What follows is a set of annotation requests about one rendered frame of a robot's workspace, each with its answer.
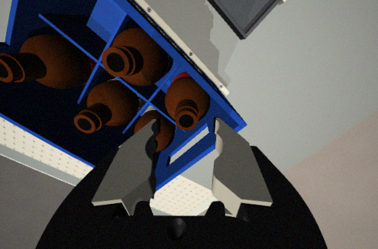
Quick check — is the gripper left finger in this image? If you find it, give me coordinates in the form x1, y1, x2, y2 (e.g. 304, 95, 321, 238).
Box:
35, 118, 160, 249

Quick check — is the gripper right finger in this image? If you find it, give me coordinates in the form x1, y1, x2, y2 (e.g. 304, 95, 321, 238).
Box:
212, 117, 328, 249

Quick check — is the dark blue crate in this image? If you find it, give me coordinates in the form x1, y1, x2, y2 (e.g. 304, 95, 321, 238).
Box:
0, 0, 247, 191

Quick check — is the black rectangular tray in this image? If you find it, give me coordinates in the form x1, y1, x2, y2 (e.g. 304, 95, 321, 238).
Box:
207, 0, 281, 40

